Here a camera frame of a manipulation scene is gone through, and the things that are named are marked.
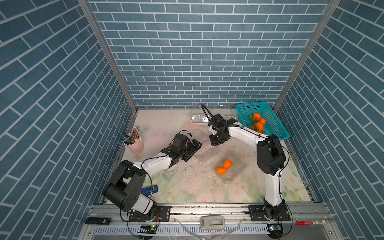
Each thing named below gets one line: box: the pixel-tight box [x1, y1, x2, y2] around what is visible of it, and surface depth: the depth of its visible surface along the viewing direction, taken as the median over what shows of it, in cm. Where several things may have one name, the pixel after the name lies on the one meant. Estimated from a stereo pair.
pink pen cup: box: [124, 132, 145, 154], surface depth 93 cm
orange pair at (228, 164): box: [216, 159, 233, 175], surface depth 88 cm
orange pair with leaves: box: [248, 112, 267, 126], surface depth 114 cm
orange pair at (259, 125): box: [255, 118, 266, 134], surface depth 101 cm
